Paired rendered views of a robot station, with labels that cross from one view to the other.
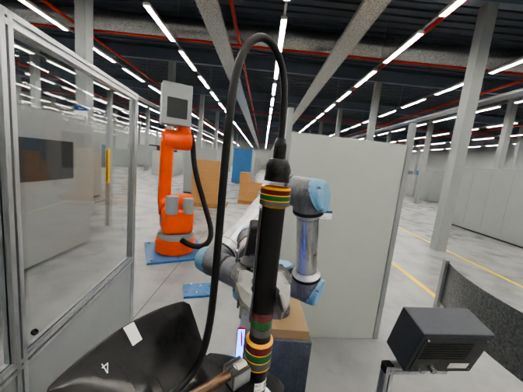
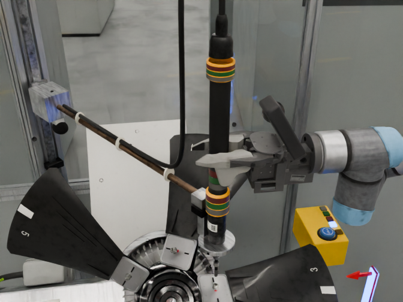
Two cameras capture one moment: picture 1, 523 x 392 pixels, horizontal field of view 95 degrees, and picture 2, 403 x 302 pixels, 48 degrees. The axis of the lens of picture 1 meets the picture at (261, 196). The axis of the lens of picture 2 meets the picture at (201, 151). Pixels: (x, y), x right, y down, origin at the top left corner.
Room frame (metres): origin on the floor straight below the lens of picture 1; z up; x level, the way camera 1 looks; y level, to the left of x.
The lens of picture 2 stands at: (0.29, -0.67, 1.91)
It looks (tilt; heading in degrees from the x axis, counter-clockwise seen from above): 31 degrees down; 88
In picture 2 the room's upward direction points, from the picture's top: straight up
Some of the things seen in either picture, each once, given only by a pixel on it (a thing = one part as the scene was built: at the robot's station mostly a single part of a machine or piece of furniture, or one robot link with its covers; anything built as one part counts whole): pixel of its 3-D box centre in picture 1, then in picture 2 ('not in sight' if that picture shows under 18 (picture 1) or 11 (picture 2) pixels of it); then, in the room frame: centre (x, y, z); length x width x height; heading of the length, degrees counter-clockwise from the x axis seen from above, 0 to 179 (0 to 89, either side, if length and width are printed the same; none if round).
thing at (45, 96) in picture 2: not in sight; (49, 100); (-0.07, 0.45, 1.40); 0.10 x 0.07 x 0.08; 132
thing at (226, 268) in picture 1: (243, 276); (358, 189); (0.62, 0.03, 1.40); 0.11 x 0.08 x 0.11; 56
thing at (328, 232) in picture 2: not in sight; (327, 233); (0.67, 0.27, 1.08); 0.04 x 0.04 x 0.02
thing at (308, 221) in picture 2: not in sight; (318, 236); (0.67, 0.32, 1.02); 0.16 x 0.10 x 0.11; 97
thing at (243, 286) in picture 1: (243, 300); (218, 153); (0.34, 0.01, 1.50); 0.09 x 0.03 x 0.06; 177
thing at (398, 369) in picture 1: (414, 367); not in sight; (0.77, -0.61, 1.04); 0.24 x 0.03 x 0.03; 97
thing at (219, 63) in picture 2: (275, 197); (220, 69); (0.34, -0.02, 1.66); 0.04 x 0.04 x 0.03
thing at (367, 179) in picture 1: (336, 233); not in sight; (2.24, -0.76, 1.10); 1.21 x 0.05 x 2.20; 97
